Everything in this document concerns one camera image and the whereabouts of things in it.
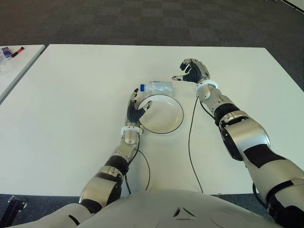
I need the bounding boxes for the grey robot torso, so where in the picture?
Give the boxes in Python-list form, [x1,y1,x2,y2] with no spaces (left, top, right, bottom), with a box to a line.
[78,189,283,228]

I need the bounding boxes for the clear plastic container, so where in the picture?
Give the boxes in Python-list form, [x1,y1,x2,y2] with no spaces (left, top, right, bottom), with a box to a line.
[0,49,11,74]

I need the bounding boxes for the black metal frame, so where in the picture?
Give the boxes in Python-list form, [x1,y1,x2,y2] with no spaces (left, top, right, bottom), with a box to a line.
[0,194,27,228]

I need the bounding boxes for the white board panel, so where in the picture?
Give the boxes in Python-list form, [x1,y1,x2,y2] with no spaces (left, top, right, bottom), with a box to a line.
[284,0,304,11]

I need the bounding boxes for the red black marker pen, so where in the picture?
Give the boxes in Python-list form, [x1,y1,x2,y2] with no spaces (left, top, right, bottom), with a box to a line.
[11,46,25,58]

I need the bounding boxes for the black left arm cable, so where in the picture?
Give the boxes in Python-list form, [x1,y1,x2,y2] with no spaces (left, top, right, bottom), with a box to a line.
[123,132,151,195]

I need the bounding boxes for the white black-rimmed plate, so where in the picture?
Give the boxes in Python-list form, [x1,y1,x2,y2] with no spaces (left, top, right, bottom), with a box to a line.
[137,94,185,134]

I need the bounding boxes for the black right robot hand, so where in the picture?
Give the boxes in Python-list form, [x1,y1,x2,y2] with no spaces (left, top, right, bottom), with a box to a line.
[171,58,211,84]

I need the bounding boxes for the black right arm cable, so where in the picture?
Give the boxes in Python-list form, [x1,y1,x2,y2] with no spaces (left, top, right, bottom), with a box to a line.
[188,94,204,193]

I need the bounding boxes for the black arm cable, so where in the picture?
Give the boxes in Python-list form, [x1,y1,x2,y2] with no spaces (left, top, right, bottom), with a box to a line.
[188,94,204,193]
[123,132,151,195]

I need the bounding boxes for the clear blue-capped water bottle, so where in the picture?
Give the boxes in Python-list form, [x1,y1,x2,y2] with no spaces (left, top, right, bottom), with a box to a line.
[139,80,173,97]

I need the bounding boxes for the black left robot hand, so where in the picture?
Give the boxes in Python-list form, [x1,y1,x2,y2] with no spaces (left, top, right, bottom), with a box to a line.
[124,88,153,128]

